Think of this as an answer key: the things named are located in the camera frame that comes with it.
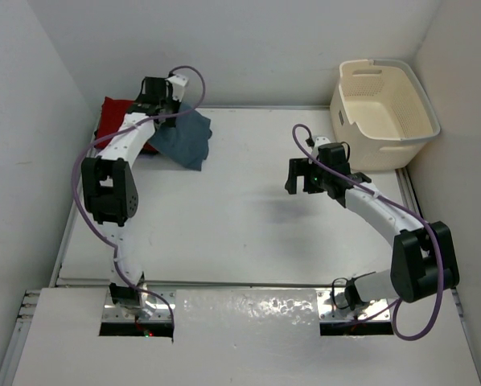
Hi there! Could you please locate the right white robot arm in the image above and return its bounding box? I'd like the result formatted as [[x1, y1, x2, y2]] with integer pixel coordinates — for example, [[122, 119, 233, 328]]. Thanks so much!
[[285, 136, 460, 310]]

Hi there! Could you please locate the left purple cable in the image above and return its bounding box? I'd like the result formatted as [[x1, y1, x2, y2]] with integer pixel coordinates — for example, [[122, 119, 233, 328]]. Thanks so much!
[[71, 65, 207, 326]]

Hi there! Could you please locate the black garment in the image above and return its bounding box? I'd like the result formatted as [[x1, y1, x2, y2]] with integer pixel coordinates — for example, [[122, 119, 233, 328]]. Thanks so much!
[[139, 143, 159, 156]]

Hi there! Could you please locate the beige laundry basket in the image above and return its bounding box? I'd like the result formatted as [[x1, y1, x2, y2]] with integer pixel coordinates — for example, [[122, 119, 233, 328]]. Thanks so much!
[[330, 60, 441, 171]]

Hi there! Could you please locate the metal base plate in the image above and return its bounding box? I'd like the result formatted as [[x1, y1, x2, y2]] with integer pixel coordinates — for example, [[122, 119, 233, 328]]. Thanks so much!
[[101, 286, 176, 325], [316, 286, 391, 323]]

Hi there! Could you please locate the red garment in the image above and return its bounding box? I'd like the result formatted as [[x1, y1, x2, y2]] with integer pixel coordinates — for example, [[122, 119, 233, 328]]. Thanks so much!
[[95, 96, 133, 139]]

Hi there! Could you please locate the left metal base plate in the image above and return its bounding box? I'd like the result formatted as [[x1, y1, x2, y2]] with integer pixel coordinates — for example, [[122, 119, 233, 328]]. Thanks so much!
[[101, 286, 176, 325]]

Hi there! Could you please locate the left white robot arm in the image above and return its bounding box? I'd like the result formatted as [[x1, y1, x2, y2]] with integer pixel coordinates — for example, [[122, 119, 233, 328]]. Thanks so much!
[[81, 72, 189, 310]]

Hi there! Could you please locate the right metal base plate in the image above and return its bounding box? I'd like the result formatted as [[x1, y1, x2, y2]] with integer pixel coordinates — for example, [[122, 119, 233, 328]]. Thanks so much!
[[316, 286, 391, 323]]

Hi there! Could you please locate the white front cover board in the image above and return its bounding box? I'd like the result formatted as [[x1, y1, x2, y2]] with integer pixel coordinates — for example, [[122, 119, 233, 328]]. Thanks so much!
[[13, 288, 479, 385]]

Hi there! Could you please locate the teal shirt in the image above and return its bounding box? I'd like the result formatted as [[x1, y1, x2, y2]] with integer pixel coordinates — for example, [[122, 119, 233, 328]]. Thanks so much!
[[147, 103, 212, 171]]

